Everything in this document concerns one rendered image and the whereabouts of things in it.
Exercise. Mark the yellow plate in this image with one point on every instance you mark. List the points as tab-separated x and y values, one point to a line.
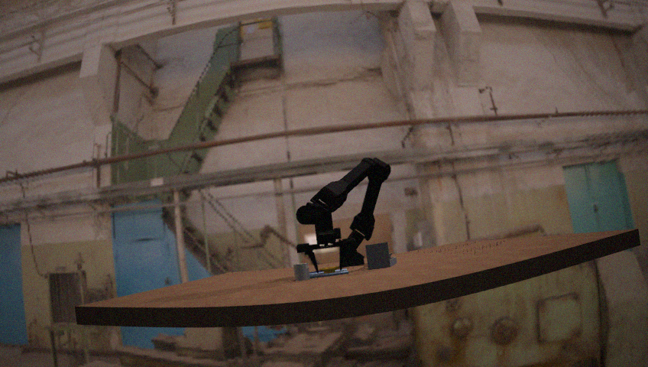
328	270

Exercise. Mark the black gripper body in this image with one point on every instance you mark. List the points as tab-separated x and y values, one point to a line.
309	248

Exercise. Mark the grey cylinder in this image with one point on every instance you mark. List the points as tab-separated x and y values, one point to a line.
301	271

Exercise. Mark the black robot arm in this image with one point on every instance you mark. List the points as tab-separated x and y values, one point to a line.
335	194

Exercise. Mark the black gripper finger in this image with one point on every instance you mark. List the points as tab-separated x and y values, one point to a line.
342	254
312	257

